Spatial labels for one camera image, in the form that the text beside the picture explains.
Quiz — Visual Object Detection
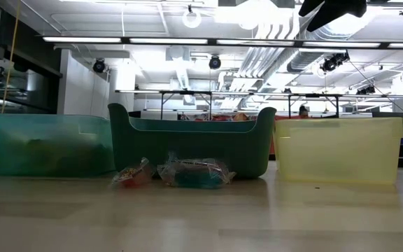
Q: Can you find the blue gummy ring candy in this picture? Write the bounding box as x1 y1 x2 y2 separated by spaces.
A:
157 152 236 190

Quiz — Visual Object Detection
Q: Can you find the yellow translucent bin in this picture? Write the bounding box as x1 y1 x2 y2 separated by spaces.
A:
273 116 403 186

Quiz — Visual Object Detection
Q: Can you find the red gummy ring candy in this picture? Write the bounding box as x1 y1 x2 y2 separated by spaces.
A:
112 157 153 188

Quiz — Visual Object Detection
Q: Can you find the black background table frame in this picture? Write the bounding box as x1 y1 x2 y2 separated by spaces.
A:
160 90 213 120
288 92 341 118

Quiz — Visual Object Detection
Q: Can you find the black overhead light bar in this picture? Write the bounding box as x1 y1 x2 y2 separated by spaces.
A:
42 34 403 50

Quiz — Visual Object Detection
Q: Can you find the yellow candy bag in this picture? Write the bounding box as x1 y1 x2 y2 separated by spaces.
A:
19 136 99 173

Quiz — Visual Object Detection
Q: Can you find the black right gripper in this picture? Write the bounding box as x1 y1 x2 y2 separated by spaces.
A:
298 0 367 33

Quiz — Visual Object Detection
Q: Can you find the dark teal plastic bin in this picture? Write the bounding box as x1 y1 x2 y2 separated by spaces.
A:
107 102 278 180

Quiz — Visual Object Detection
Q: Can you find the white hanging ring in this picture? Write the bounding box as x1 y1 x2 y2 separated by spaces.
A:
182 8 202 29

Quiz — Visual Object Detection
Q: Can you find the light teal translucent bin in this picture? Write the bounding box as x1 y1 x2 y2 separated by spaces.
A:
0 112 118 177

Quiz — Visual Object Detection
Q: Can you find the yellow cable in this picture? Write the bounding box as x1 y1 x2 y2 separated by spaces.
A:
0 0 22 114

